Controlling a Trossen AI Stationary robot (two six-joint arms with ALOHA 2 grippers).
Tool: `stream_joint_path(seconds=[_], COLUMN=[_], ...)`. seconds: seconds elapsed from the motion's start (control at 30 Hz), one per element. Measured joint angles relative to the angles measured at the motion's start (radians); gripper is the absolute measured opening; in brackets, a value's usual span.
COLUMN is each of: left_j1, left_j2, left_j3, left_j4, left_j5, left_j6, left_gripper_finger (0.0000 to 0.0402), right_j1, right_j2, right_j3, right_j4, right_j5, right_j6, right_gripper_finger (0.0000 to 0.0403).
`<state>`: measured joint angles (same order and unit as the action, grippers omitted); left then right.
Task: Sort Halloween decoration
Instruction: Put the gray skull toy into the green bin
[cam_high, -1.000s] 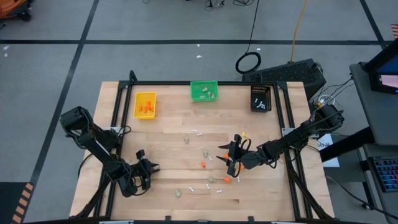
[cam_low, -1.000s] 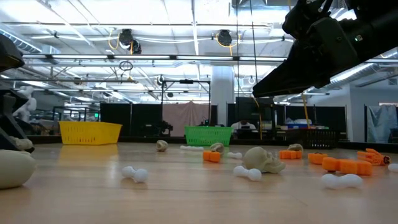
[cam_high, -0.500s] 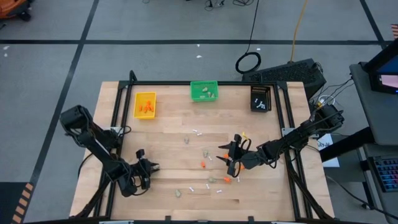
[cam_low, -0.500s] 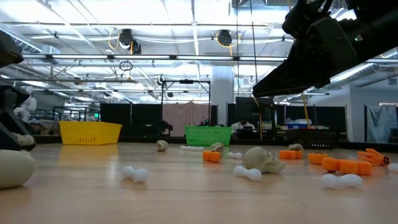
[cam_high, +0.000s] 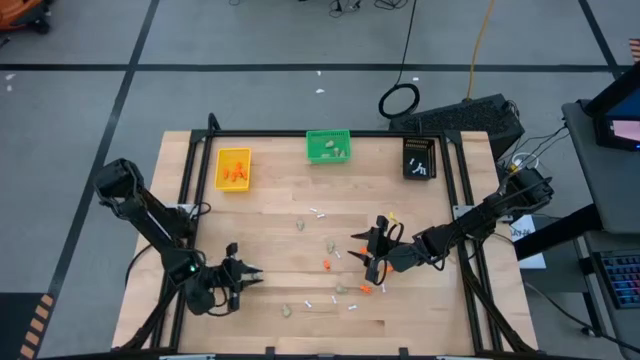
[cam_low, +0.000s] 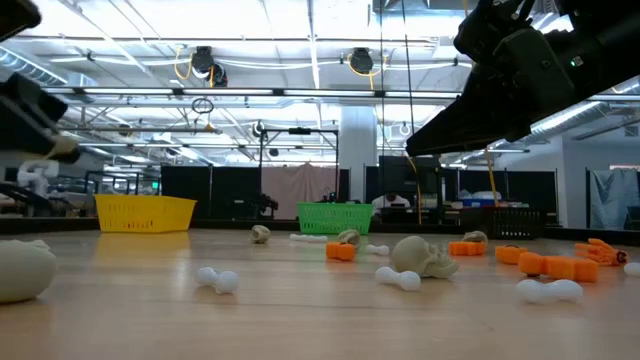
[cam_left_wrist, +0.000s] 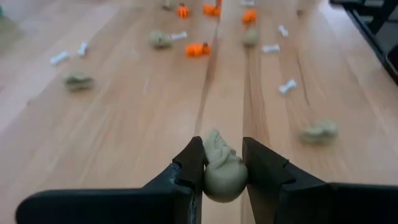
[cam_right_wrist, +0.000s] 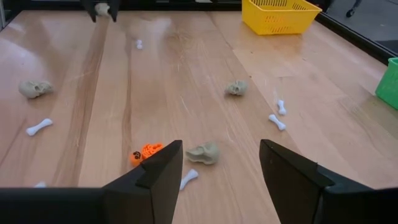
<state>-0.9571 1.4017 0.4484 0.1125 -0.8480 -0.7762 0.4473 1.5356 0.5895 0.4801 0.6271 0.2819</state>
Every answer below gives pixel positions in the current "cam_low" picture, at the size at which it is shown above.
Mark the black partition panel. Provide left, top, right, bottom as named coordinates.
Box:
left=159, top=165, right=262, bottom=222

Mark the white robot figure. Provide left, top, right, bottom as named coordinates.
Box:
left=16, top=158, right=61, bottom=202

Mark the green plastic basket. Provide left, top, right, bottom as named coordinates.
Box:
left=296, top=201, right=376, bottom=236

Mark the long ceiling light strip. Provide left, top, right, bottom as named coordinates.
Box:
left=42, top=85, right=640, bottom=102

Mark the thin black hanging cable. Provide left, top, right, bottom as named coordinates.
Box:
left=378, top=0, right=387, bottom=166

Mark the person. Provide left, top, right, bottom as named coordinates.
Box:
left=372, top=192, right=414, bottom=210

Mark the blue-grey curtain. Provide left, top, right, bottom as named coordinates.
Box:
left=587, top=168, right=640, bottom=232

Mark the green skull right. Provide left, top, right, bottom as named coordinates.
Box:
left=249, top=224, right=272, bottom=246

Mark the black plastic basket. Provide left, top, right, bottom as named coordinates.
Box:
left=458, top=206, right=546, bottom=240

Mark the black equipment cabinet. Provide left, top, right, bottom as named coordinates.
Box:
left=377, top=155, right=442, bottom=221

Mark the pink curtain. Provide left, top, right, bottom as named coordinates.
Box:
left=260, top=162, right=340, bottom=220

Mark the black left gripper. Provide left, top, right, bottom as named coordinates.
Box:
left=0, top=72, right=82, bottom=165

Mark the yellow plastic basket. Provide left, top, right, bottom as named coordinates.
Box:
left=94, top=193, right=198, bottom=234

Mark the white structural column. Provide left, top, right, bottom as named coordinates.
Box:
left=338, top=105, right=380, bottom=204

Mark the orange bone centre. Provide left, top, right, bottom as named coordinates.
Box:
left=325, top=241, right=357, bottom=263

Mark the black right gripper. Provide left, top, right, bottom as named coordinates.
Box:
left=405, top=0, right=577, bottom=157

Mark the long black hanging cable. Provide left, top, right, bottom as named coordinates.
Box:
left=401, top=0, right=424, bottom=226

